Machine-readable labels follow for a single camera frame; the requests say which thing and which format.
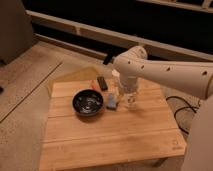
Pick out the light wooden table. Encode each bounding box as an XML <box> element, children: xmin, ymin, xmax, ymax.
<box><xmin>39</xmin><ymin>79</ymin><xmax>186</xmax><ymax>171</ymax></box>

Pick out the black bowl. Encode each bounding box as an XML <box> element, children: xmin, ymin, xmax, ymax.
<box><xmin>72</xmin><ymin>89</ymin><xmax>104</xmax><ymax>117</ymax></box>

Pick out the clear plastic bottle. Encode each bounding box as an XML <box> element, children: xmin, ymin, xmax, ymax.
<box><xmin>118</xmin><ymin>84</ymin><xmax>137</xmax><ymax>108</ymax></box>

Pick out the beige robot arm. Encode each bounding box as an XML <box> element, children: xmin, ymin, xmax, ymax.
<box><xmin>113</xmin><ymin>46</ymin><xmax>213</xmax><ymax>171</ymax></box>

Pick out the beige cabinet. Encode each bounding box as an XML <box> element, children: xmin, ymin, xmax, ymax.
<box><xmin>0</xmin><ymin>0</ymin><xmax>37</xmax><ymax>64</ymax></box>

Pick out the white wooden shelf rail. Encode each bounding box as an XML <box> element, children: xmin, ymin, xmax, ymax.
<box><xmin>27</xmin><ymin>10</ymin><xmax>213</xmax><ymax>61</ymax></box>

